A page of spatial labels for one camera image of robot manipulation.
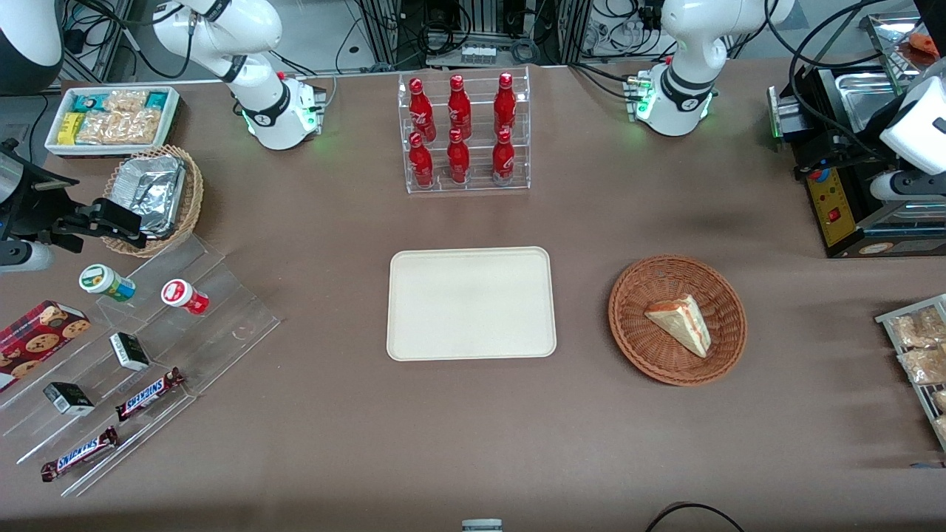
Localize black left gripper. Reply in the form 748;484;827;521
828;126;897;184

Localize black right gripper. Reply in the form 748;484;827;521
13;164;146;250

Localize triangular sandwich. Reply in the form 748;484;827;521
644;293;712;359

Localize light tan wicker basket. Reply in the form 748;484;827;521
100;144;205;259

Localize shiny metal tray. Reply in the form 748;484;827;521
860;10;946;79

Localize brown round wicker basket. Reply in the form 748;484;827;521
608;254;748;387

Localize cream rectangular tray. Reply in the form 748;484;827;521
386;246;558;362

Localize green blue white-lidded jar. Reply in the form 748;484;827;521
78;264;137;304

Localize silver foil packets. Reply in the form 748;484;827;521
110;154;188;239

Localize black sealing machine yellow panel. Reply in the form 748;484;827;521
766;63;946;260

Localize large clear cracker bag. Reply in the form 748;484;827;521
76;109;163;146

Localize red white-lidded jar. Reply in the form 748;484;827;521
160;279;211;317

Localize white plastic snack bin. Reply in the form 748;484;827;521
44;85;183;159

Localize small clear cracker bag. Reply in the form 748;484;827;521
103;89;149;114

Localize small dark green box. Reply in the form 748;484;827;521
109;332;152;372
42;381;97;417

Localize red chocolate chip cookie box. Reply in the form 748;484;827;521
0;299;92;395

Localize clear acrylic stepped display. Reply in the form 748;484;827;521
0;233;284;499

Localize Snickers chocolate bar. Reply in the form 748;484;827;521
114;367;186;423
39;426;120;483

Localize red soda bottle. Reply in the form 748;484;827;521
446;74;473;140
446;129;472;185
408;78;436;142
491;128;517;184
408;132;436;188
493;72;518;138

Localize clear acrylic bottle rack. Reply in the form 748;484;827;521
397;65;531;194

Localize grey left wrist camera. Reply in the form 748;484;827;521
869;170;946;203

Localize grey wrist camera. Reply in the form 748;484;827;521
869;170;946;203
0;240;55;274

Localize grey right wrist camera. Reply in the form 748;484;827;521
0;240;55;274

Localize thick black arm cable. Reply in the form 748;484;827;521
763;0;899;160

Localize aluminium frame post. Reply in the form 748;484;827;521
58;0;135;83

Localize black looped cable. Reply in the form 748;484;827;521
644;501;746;532

